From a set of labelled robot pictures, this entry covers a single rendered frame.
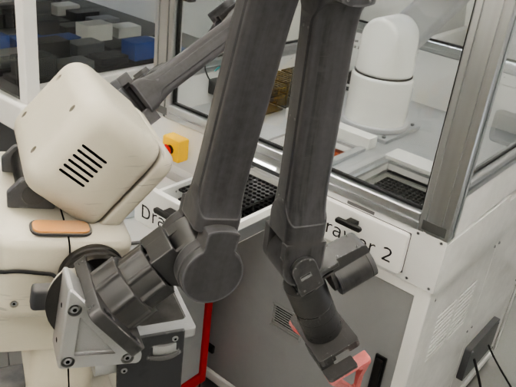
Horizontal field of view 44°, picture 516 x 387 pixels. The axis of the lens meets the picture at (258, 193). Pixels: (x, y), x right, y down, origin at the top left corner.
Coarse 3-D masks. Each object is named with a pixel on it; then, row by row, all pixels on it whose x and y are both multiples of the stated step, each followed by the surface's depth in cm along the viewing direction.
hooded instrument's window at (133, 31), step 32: (0, 0) 197; (64, 0) 204; (96, 0) 213; (128, 0) 224; (0, 32) 202; (64, 32) 209; (96, 32) 218; (128, 32) 229; (0, 64) 208; (64, 64) 213; (96, 64) 223; (128, 64) 234
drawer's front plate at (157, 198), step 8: (152, 192) 159; (160, 192) 158; (144, 200) 162; (152, 200) 160; (160, 200) 157; (168, 200) 155; (176, 200) 155; (136, 208) 165; (144, 208) 163; (152, 208) 160; (160, 208) 158; (176, 208) 154; (136, 216) 166; (144, 216) 164; (144, 224) 165; (152, 224) 162; (160, 224) 160
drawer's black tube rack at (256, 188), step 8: (248, 184) 174; (256, 184) 174; (264, 184) 175; (272, 184) 175; (248, 192) 170; (256, 192) 170; (264, 192) 171; (272, 192) 171; (248, 200) 167; (256, 200) 166; (264, 200) 173; (272, 200) 174; (248, 208) 168; (256, 208) 169
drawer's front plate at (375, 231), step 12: (336, 204) 163; (336, 216) 164; (348, 216) 162; (360, 216) 159; (336, 228) 165; (348, 228) 163; (372, 228) 158; (384, 228) 156; (396, 228) 155; (372, 240) 159; (384, 240) 157; (396, 240) 155; (408, 240) 154; (372, 252) 160; (384, 252) 158; (396, 252) 156; (384, 264) 159; (396, 264) 157
